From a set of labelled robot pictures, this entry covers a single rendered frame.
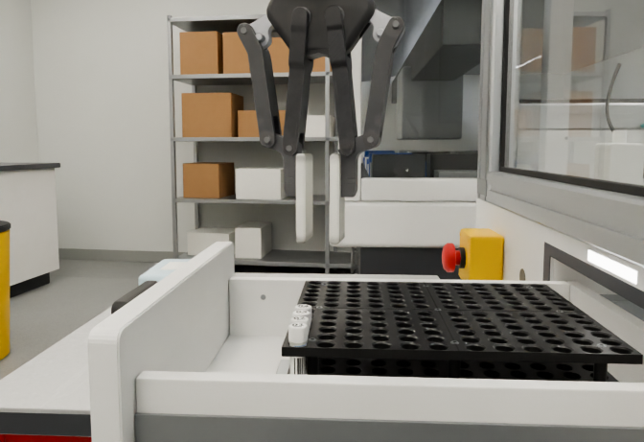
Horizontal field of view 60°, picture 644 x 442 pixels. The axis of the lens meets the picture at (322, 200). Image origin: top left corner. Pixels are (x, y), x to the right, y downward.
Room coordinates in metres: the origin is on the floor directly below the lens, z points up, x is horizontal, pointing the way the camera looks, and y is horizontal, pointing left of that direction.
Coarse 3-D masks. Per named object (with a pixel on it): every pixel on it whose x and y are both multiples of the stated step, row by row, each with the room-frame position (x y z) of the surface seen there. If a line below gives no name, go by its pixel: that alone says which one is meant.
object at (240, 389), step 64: (256, 320) 0.55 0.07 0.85; (640, 320) 0.42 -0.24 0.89; (192, 384) 0.31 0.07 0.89; (256, 384) 0.31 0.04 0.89; (320, 384) 0.30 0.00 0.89; (384, 384) 0.30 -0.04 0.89; (448, 384) 0.30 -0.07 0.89; (512, 384) 0.30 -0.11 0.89; (576, 384) 0.30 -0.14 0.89; (640, 384) 0.30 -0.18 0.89
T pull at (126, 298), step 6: (144, 282) 0.46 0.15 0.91; (150, 282) 0.46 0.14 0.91; (156, 282) 0.47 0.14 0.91; (138, 288) 0.44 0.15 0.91; (144, 288) 0.44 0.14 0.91; (126, 294) 0.42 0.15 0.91; (132, 294) 0.42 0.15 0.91; (138, 294) 0.43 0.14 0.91; (120, 300) 0.41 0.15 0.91; (126, 300) 0.41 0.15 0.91; (114, 306) 0.40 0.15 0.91; (120, 306) 0.40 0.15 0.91; (114, 312) 0.40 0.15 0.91
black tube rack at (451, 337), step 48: (336, 288) 0.50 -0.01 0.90; (384, 288) 0.49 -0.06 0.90; (432, 288) 0.49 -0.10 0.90; (480, 288) 0.49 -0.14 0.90; (528, 288) 0.49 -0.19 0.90; (336, 336) 0.36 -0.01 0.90; (384, 336) 0.37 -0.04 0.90; (432, 336) 0.36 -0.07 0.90; (480, 336) 0.36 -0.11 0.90; (528, 336) 0.36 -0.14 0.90; (576, 336) 0.37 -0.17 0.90
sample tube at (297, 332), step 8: (288, 328) 0.35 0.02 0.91; (296, 328) 0.34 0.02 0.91; (304, 328) 0.35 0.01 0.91; (288, 336) 0.35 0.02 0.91; (296, 336) 0.34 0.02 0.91; (304, 336) 0.35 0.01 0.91; (296, 344) 0.34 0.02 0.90; (304, 344) 0.35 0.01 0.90; (296, 360) 0.34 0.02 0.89; (304, 360) 0.35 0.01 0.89; (296, 368) 0.34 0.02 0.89; (304, 368) 0.35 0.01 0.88
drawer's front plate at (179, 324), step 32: (224, 256) 0.54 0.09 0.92; (160, 288) 0.38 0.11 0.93; (192, 288) 0.43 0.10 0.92; (224, 288) 0.53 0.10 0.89; (128, 320) 0.31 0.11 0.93; (160, 320) 0.36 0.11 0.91; (192, 320) 0.42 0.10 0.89; (224, 320) 0.53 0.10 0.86; (96, 352) 0.29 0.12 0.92; (128, 352) 0.30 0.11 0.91; (160, 352) 0.35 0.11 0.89; (192, 352) 0.42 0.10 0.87; (96, 384) 0.29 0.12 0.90; (128, 384) 0.30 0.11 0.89; (96, 416) 0.29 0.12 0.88; (128, 416) 0.30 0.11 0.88
